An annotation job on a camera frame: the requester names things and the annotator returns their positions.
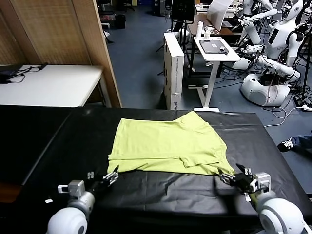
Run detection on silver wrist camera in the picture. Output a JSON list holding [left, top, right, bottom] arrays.
[[58, 180, 85, 196], [253, 172, 272, 193]]

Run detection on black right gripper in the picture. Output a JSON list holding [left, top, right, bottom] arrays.
[[219, 163, 255, 195]]

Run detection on blue jeans leg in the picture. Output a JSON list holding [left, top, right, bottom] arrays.
[[291, 131, 312, 154]]

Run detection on black monitor on stand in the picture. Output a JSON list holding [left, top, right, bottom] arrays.
[[170, 0, 195, 32]]

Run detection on white leaning board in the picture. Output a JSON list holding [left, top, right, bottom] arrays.
[[207, 0, 234, 31]]

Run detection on black cable on table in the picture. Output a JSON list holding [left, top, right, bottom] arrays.
[[7, 62, 49, 83]]

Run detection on white floor cable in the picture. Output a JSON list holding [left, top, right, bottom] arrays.
[[264, 106, 305, 127]]

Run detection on black white sneaker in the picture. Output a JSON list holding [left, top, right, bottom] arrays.
[[277, 136, 294, 152]]

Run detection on black tripod stand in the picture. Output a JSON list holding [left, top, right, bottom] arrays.
[[300, 34, 312, 100]]

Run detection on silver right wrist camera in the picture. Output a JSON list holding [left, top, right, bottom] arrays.
[[253, 172, 272, 193]]

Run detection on yellow-green t-shirt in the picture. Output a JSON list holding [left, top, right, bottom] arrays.
[[107, 111, 235, 176]]

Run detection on white bottle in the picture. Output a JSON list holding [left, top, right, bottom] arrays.
[[196, 20, 204, 39]]

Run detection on white rectangular table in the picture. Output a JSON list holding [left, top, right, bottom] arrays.
[[0, 63, 113, 108]]

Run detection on black rolling case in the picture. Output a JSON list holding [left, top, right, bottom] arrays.
[[114, 13, 126, 29]]

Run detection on grey closed laptop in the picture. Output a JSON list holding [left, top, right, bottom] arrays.
[[199, 39, 230, 54]]

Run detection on white standing desk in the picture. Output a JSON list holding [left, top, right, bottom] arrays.
[[187, 36, 242, 112]]

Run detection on black flat device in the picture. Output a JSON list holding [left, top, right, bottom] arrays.
[[0, 69, 19, 85]]

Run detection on white humanoid robot wheeled base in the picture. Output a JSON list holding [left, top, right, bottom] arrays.
[[231, 0, 308, 107]]

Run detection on white power strip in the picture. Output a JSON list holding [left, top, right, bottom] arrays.
[[293, 95, 312, 112]]

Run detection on light wooden table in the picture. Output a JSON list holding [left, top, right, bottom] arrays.
[[0, 0, 122, 108]]

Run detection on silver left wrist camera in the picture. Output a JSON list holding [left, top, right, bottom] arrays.
[[58, 180, 85, 196]]

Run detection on narrow black table cover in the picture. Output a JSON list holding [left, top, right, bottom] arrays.
[[0, 104, 74, 186]]

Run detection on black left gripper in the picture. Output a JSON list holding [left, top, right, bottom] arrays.
[[86, 165, 120, 195]]

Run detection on tall white cardboard box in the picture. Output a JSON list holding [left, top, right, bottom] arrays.
[[163, 31, 185, 110]]

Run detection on large black table cover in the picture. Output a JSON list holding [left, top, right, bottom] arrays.
[[17, 107, 309, 234]]

